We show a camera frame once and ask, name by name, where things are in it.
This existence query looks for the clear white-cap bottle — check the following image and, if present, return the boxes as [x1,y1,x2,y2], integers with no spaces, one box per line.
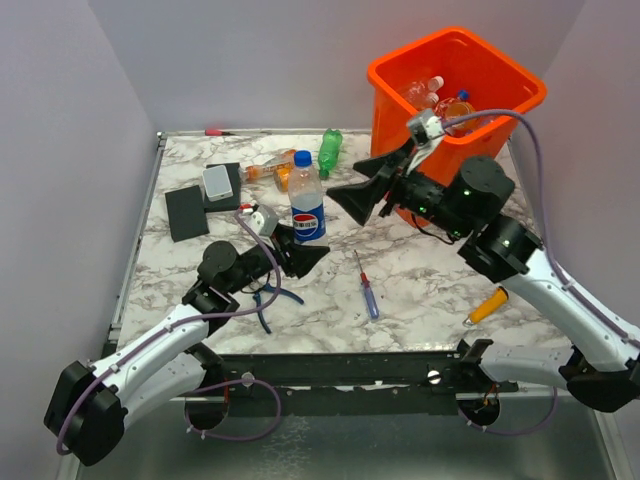
[400,76,445,110]

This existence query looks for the Pepsi bottle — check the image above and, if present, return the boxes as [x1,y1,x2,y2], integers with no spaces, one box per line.
[288,150,328,246]
[453,90,470,104]

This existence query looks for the black flat block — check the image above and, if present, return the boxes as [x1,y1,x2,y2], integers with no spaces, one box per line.
[165,185,209,242]
[202,163,241,213]

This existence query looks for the small orange juice bottle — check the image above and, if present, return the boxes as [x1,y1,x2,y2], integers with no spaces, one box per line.
[438,97,476,136]

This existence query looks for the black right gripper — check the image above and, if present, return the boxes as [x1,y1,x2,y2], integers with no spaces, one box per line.
[325,137,470,239]

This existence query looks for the large orange label jug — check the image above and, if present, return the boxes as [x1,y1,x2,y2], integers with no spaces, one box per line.
[425,92,440,110]

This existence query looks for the purple cable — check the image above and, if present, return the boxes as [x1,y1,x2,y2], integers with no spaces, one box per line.
[54,209,282,456]
[439,109,640,437]

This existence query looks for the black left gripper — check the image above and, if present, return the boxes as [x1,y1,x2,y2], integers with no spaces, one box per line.
[226,222,329,295]

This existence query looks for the red blue screwdriver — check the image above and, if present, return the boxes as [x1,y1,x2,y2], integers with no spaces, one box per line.
[354,251,380,320]

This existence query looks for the yellow utility knife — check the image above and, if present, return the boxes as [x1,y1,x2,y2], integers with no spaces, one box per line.
[463,286,509,327]

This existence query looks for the orange label bottle right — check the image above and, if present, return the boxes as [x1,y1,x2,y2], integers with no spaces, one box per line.
[273,168,291,193]

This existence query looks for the black flat block front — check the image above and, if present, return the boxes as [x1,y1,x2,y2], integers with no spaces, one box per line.
[165,185,209,242]

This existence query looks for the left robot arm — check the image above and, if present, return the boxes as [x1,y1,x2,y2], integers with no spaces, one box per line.
[44,225,330,466]

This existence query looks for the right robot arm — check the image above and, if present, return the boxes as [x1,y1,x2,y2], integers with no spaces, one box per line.
[327,141,639,413]

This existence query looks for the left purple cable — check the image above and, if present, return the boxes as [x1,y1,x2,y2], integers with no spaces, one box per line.
[54,209,282,456]

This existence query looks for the black flat block rear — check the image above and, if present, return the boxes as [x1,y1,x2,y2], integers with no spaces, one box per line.
[202,163,241,213]

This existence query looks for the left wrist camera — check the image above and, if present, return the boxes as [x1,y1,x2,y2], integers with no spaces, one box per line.
[240,204,279,238]

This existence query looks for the orange plastic bin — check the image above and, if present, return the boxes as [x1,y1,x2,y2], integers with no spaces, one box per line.
[367,26,548,221]

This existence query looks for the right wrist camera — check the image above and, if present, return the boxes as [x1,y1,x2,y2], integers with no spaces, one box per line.
[406,109,446,174]

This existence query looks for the red marker pen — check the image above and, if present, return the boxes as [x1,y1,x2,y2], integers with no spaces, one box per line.
[204,129,235,137]

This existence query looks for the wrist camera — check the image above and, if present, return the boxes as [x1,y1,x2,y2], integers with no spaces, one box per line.
[240,204,279,238]
[406,109,446,174]

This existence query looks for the green plastic bottle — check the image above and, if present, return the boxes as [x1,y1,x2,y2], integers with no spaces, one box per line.
[317,129,343,180]

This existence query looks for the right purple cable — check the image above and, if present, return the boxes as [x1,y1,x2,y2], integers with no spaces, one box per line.
[439,109,640,437]

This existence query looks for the blue handled pliers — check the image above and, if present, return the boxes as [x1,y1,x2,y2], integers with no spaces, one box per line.
[251,282,305,335]

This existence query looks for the tall orange label tea bottle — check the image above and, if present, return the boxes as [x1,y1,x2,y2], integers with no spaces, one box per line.
[238,149,296,183]

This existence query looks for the white box device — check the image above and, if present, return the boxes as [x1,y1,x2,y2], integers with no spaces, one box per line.
[202,165,233,202]

